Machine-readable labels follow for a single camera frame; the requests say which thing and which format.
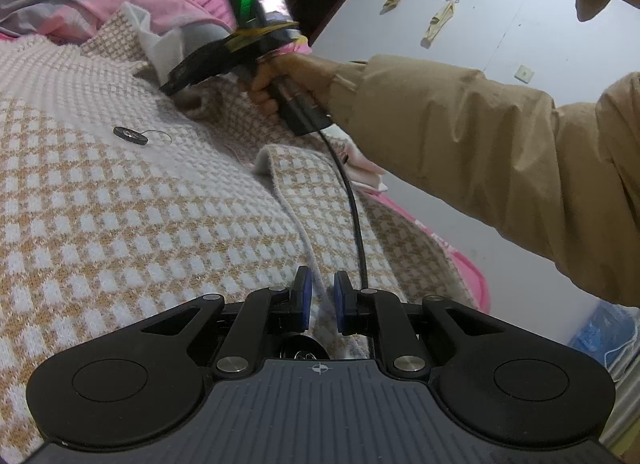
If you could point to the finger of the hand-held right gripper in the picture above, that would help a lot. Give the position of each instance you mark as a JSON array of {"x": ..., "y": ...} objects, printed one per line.
[{"x": 175, "y": 84}]

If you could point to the beige white checked coat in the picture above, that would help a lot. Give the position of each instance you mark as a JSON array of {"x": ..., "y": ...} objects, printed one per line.
[{"x": 150, "y": 224}]

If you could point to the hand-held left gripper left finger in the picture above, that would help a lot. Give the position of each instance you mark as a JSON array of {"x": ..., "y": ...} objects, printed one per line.
[{"x": 304, "y": 304}]

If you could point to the blue water jug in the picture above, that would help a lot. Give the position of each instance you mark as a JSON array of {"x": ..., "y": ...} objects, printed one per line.
[{"x": 600, "y": 331}]

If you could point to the pink floral bed sheet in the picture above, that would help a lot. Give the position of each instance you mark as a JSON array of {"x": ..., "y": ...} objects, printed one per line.
[{"x": 465, "y": 269}]

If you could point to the folded cream garment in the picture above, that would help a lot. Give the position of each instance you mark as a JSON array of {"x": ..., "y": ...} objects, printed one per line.
[{"x": 367, "y": 174}]

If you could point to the person's right hand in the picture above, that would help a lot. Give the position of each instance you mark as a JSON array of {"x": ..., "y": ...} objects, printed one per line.
[{"x": 310, "y": 74}]

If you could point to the white wall outlet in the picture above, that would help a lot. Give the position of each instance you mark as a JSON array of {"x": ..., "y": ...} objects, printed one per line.
[{"x": 523, "y": 74}]

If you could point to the black coat button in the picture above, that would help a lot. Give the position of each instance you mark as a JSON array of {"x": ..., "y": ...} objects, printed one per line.
[{"x": 130, "y": 134}]

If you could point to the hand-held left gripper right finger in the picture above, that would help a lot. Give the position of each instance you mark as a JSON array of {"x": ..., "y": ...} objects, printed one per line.
[{"x": 342, "y": 304}]

